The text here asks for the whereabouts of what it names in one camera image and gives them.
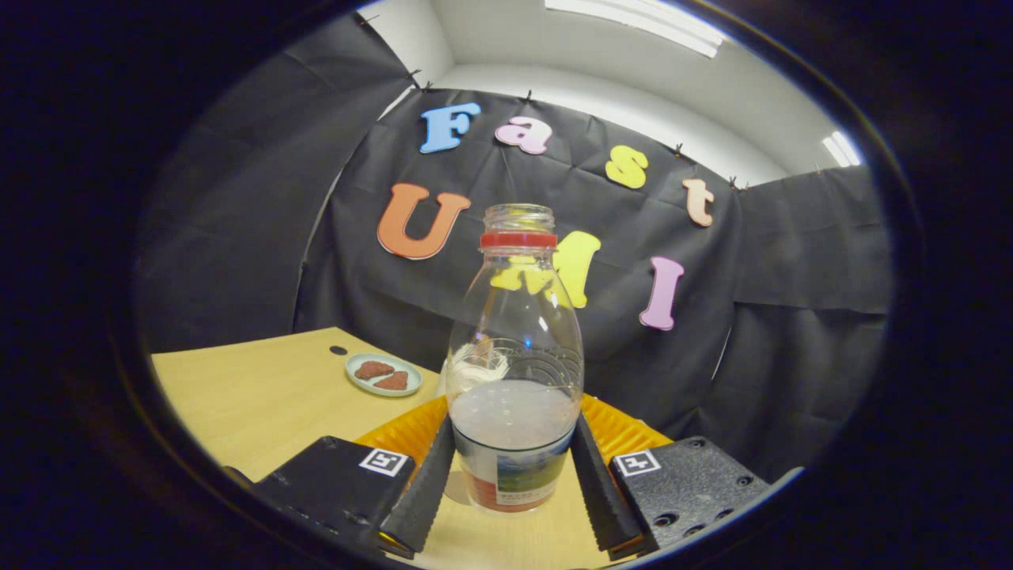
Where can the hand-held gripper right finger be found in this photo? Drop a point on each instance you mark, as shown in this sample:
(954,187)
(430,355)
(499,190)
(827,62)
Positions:
(597,491)

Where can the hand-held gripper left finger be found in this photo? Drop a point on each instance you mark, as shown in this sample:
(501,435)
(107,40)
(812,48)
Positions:
(423,495)

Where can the round brown coaster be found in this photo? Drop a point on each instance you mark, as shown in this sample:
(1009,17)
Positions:
(454,491)

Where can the clear plastic juice bottle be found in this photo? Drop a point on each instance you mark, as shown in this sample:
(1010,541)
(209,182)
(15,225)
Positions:
(514,443)

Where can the brown meat piece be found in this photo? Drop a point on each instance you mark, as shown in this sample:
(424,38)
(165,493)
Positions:
(392,381)
(373,370)

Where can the white toaster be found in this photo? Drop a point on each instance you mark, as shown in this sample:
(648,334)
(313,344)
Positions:
(443,378)

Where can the pale green plate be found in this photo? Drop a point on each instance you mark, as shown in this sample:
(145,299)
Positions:
(360,384)

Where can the wooden table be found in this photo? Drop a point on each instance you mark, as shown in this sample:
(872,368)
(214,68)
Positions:
(261,396)

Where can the small ceiling light panel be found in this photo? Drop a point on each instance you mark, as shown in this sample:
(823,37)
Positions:
(841,149)

